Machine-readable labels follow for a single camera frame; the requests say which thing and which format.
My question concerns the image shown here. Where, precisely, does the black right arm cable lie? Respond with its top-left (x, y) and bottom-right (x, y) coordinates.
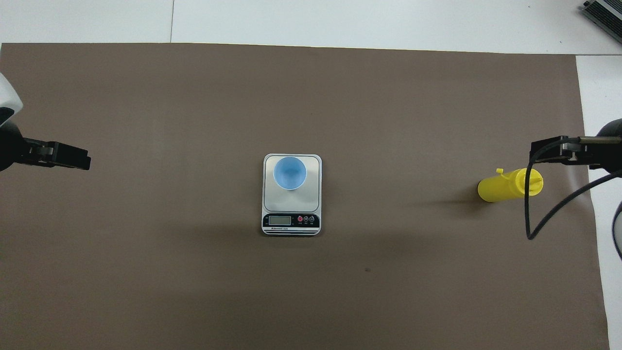
top-left (524, 136), bottom-right (622, 240)

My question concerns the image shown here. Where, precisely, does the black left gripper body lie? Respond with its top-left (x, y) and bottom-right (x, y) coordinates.
top-left (0, 109), bottom-right (51, 172)

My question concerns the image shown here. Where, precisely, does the light blue plastic cup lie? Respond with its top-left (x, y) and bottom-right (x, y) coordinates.
top-left (273, 157), bottom-right (307, 191)

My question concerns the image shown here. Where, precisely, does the silver digital kitchen scale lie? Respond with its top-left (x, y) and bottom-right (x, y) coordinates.
top-left (262, 154), bottom-right (323, 237)

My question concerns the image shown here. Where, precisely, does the grey metal device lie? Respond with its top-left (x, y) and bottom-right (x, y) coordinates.
top-left (580, 0), bottom-right (622, 45)

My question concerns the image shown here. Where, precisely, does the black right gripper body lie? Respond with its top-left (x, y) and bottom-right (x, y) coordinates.
top-left (581, 118), bottom-right (622, 173)

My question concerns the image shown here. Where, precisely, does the brown paper mat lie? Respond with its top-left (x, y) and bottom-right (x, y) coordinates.
top-left (0, 43), bottom-right (610, 350)

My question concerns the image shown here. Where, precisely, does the yellow squeeze bottle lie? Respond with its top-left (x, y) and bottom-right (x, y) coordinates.
top-left (478, 168), bottom-right (544, 203)

